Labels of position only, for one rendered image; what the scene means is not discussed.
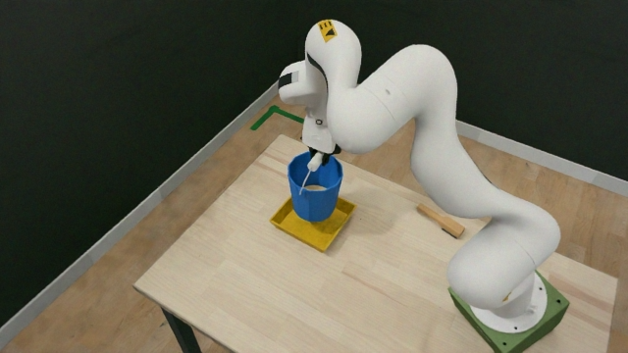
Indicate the blue bucket with white handle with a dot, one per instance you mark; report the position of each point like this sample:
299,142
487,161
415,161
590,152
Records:
314,189

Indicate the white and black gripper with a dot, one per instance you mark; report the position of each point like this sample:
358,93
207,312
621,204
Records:
319,138

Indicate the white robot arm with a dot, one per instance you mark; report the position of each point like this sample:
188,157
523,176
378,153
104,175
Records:
494,271

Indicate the yellow shallow tray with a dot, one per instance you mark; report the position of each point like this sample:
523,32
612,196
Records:
318,235

